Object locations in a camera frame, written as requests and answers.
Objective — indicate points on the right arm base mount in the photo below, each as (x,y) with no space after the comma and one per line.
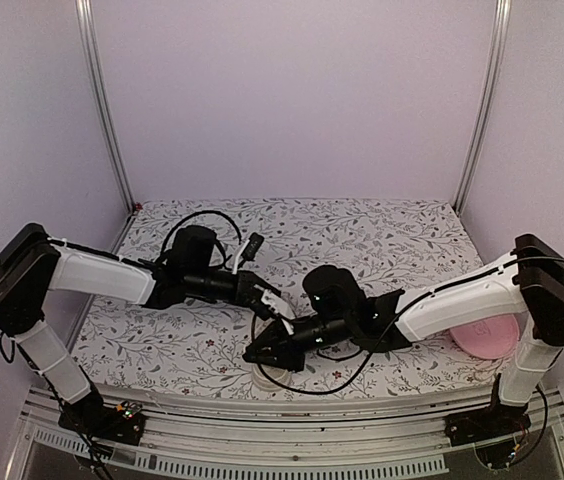
(486,423)

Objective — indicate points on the left aluminium frame post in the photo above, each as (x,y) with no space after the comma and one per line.
(86,26)

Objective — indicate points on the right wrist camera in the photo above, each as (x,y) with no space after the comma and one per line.
(279,309)

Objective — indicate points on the floral patterned table mat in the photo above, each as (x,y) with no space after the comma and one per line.
(195,349)

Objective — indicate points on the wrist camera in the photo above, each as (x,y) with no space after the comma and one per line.
(247,251)
(279,309)

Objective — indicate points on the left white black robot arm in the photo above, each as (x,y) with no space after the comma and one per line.
(34,263)

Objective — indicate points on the right aluminium frame post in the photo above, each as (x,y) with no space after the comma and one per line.
(496,55)

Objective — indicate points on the aluminium front rail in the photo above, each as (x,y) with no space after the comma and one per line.
(190,437)

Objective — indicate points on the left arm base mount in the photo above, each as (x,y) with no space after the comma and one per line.
(95,420)

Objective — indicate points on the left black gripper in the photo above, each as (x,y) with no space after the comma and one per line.
(244,290)

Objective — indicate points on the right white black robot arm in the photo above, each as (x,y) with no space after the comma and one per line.
(529,279)

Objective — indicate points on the cream white sneaker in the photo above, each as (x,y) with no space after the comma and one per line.
(267,378)

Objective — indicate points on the aluminium frame post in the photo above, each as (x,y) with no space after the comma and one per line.
(86,26)
(496,55)

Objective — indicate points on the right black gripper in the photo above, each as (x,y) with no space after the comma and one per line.
(272,339)

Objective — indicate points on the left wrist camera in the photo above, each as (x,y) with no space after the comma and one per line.
(247,251)

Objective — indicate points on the pink round plate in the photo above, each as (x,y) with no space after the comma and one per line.
(489,339)

